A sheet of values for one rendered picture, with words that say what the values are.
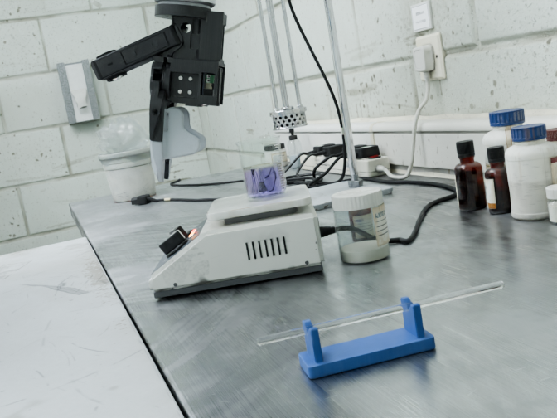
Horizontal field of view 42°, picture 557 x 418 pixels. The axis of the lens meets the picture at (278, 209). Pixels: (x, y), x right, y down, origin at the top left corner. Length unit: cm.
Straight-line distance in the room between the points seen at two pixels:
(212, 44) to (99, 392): 46
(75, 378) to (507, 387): 35
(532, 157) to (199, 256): 42
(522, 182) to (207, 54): 42
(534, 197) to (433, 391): 48
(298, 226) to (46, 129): 252
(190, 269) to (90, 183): 247
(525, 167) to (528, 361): 43
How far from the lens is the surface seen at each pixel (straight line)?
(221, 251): 81
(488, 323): 60
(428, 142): 139
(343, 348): 56
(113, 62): 90
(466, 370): 52
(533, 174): 93
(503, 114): 103
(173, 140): 88
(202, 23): 89
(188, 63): 87
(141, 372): 62
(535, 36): 119
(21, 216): 327
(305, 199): 80
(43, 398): 62
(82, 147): 326
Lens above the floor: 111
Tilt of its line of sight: 9 degrees down
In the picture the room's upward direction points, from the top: 10 degrees counter-clockwise
